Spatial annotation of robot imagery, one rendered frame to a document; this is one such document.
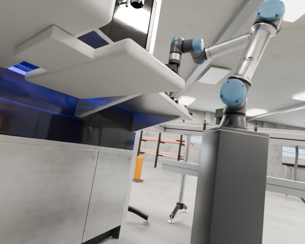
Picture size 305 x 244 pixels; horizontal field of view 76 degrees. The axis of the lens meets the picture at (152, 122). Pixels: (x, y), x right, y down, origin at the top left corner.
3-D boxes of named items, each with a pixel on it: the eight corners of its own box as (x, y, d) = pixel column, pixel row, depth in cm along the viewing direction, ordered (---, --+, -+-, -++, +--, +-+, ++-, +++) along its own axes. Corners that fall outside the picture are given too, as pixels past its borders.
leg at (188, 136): (174, 208, 196) (183, 133, 207) (176, 206, 204) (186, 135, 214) (182, 211, 192) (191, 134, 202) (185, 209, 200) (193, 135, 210)
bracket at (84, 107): (74, 115, 92) (79, 89, 94) (79, 117, 95) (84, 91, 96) (134, 120, 76) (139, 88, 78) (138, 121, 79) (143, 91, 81)
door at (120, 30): (108, 39, 111) (125, -49, 120) (144, 71, 149) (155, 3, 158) (109, 39, 111) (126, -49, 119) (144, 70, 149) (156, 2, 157)
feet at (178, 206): (165, 221, 177) (167, 205, 179) (182, 210, 220) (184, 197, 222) (174, 224, 173) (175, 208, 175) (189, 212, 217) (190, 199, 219)
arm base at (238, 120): (238, 134, 114) (239, 118, 115) (253, 132, 99) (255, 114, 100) (213, 130, 113) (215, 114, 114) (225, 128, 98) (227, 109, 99)
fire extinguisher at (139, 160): (129, 179, 375) (134, 150, 383) (142, 181, 377) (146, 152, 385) (129, 181, 352) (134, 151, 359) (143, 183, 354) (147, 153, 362)
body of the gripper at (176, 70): (180, 84, 116) (183, 66, 118) (175, 79, 109) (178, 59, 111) (168, 85, 120) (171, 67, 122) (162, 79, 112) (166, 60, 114)
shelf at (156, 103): (53, 83, 90) (54, 79, 90) (132, 116, 151) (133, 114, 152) (142, 80, 68) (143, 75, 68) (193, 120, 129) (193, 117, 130)
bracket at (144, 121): (130, 131, 136) (133, 113, 138) (133, 132, 138) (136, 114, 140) (176, 136, 120) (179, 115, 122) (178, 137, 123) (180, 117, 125)
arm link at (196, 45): (205, 45, 116) (188, 47, 122) (201, 34, 107) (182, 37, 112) (204, 57, 115) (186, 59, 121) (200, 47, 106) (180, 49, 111)
